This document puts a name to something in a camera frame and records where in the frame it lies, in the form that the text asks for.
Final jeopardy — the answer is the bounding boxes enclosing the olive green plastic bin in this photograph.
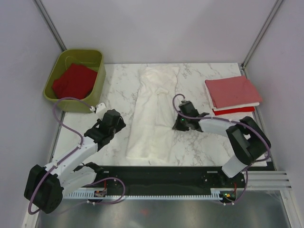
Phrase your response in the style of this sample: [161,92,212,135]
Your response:
[43,49,106,113]

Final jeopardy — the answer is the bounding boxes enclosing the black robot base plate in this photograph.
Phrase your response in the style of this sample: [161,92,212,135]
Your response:
[90,166,246,196]

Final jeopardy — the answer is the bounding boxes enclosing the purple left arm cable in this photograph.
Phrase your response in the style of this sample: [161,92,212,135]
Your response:
[27,96,126,216]

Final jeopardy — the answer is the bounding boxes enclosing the left aluminium frame post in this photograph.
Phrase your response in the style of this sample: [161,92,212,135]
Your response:
[33,0,66,52]

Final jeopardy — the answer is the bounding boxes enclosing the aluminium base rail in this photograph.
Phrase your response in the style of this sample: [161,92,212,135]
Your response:
[247,171,292,190]

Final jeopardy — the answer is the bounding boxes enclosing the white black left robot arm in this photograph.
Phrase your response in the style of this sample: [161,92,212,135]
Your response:
[24,109,126,214]

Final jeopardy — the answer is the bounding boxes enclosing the pink folded t-shirt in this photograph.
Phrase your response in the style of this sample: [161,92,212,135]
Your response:
[205,76,262,108]

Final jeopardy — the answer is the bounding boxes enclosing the dark red t-shirt in bin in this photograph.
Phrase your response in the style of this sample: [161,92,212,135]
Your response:
[52,63,97,99]

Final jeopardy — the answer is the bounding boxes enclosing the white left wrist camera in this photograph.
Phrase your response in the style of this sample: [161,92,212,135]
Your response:
[90,103,106,114]

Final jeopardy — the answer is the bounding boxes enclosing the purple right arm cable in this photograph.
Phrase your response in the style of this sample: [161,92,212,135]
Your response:
[172,94,272,206]

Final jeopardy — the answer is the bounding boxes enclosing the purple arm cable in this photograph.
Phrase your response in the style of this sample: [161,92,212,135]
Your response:
[27,96,126,216]
[172,94,272,206]

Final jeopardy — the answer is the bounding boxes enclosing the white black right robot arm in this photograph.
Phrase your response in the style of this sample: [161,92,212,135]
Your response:
[173,100,271,187]

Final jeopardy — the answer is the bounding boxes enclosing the aluminium frame post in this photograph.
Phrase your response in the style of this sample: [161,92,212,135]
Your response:
[238,0,284,72]
[33,0,66,52]

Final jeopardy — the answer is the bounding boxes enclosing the right aluminium frame post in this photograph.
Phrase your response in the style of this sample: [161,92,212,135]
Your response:
[238,0,284,72]

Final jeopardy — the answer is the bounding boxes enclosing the red folded t-shirt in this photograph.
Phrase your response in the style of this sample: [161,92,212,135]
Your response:
[212,106,255,115]

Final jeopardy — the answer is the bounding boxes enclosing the white printed t-shirt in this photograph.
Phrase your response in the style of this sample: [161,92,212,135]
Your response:
[126,65,180,162]

